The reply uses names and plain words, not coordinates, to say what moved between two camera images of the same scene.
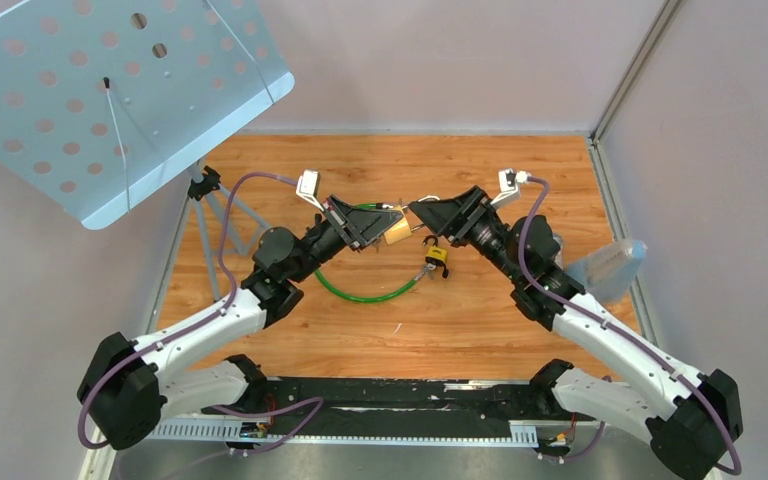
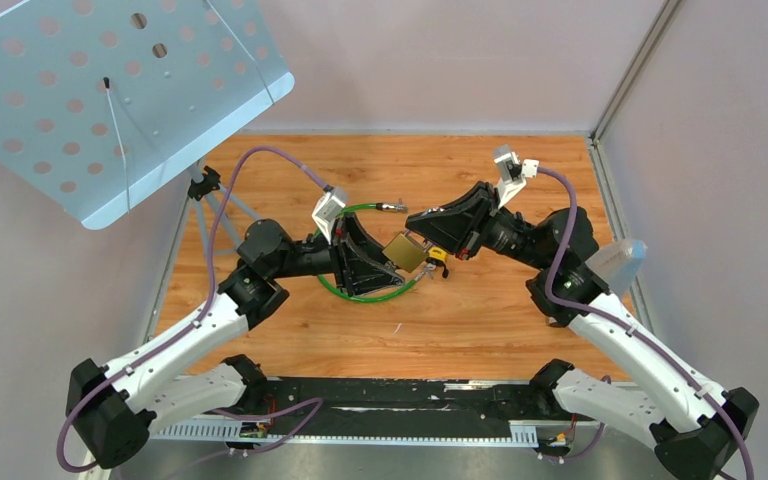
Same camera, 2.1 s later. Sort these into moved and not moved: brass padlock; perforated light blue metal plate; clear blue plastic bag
Moved: brass padlock
Not moved: perforated light blue metal plate; clear blue plastic bag
